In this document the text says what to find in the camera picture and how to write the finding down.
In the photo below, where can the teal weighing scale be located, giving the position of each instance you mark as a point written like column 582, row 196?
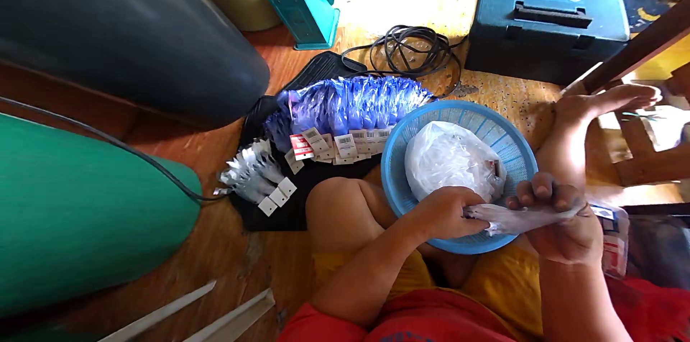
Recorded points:
column 306, row 10

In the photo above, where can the white metal bar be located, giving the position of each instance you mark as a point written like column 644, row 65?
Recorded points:
column 161, row 312
column 237, row 320

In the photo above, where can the black mat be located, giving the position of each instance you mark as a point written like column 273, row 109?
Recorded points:
column 269, row 191

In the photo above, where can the person's left fingers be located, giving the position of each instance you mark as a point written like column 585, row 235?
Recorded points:
column 468, row 197

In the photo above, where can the white translucent plastic bag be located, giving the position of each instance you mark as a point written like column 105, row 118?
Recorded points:
column 445, row 161

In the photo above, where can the brown wooden frame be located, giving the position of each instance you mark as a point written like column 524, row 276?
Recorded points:
column 641, row 53

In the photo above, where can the large green barrel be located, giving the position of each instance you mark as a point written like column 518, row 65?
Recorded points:
column 91, row 212

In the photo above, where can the clear plastic container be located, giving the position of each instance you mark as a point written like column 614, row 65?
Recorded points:
column 613, row 247

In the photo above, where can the person's left thumb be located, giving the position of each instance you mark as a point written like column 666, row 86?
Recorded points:
column 470, row 228

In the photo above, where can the pile of silver packets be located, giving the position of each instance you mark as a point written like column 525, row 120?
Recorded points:
column 253, row 172

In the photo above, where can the clear plastic packet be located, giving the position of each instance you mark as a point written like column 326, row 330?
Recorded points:
column 520, row 219

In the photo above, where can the person's right fingers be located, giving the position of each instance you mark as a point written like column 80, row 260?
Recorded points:
column 542, row 186

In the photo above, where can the person's left forearm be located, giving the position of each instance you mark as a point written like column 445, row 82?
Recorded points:
column 372, row 274

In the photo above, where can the pile of purple packets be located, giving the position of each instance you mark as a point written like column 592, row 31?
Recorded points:
column 350, row 110

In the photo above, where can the person's right hand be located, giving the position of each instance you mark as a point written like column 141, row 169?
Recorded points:
column 566, row 234

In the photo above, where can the person's right forearm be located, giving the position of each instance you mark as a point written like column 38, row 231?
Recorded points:
column 577, row 301

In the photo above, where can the red cloth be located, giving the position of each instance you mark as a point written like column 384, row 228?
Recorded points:
column 647, row 304

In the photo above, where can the blue plastic basket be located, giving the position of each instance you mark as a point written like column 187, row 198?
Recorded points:
column 396, row 169

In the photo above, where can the person's body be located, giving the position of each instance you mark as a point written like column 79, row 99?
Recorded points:
column 426, row 320

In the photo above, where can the blue tool case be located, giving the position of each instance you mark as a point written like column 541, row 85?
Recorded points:
column 544, row 34

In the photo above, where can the person's left hand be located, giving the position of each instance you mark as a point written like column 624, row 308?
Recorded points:
column 442, row 216

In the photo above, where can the large black barrel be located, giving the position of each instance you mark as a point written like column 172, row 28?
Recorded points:
column 135, row 34

